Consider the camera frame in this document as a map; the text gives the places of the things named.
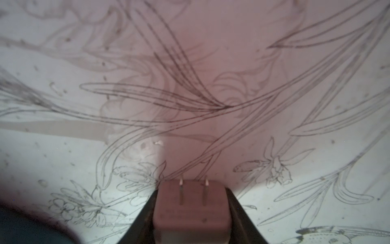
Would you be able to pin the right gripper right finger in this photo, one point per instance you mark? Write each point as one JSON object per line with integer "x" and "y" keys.
{"x": 243, "y": 230}

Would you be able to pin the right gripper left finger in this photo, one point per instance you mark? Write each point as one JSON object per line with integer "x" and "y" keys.
{"x": 142, "y": 230}

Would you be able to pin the pink plug four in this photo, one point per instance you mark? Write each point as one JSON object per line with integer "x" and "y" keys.
{"x": 192, "y": 212}

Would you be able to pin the dark teal storage tray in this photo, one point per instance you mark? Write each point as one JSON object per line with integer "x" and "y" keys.
{"x": 19, "y": 227}

